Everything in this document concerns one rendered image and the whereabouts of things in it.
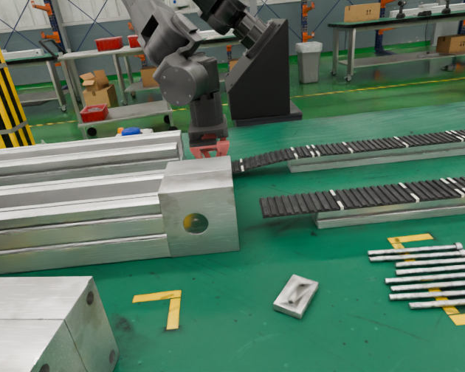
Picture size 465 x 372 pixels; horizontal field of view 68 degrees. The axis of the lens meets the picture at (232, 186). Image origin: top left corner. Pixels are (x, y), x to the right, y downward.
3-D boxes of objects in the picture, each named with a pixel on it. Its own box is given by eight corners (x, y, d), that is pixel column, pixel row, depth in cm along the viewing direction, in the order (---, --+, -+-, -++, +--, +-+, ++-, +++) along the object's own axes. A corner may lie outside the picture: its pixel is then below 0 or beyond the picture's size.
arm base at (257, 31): (271, 23, 104) (246, 57, 107) (251, 4, 101) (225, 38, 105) (277, 23, 96) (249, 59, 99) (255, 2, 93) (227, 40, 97)
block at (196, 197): (235, 204, 56) (229, 149, 52) (240, 251, 45) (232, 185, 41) (180, 209, 56) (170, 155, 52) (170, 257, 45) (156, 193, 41)
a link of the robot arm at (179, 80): (181, 11, 56) (153, 52, 61) (145, 12, 46) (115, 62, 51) (234, 65, 57) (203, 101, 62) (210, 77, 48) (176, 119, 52)
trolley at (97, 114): (173, 122, 403) (156, 26, 358) (178, 135, 355) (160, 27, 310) (80, 137, 382) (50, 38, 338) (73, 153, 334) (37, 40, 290)
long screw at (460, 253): (461, 254, 40) (463, 247, 40) (466, 259, 39) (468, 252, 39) (367, 260, 41) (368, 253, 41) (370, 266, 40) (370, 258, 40)
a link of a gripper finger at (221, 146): (195, 187, 61) (187, 136, 57) (197, 171, 68) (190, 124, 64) (233, 182, 61) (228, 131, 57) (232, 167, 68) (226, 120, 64)
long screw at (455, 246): (457, 247, 41) (458, 240, 41) (462, 252, 41) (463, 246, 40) (366, 254, 42) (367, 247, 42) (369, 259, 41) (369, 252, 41)
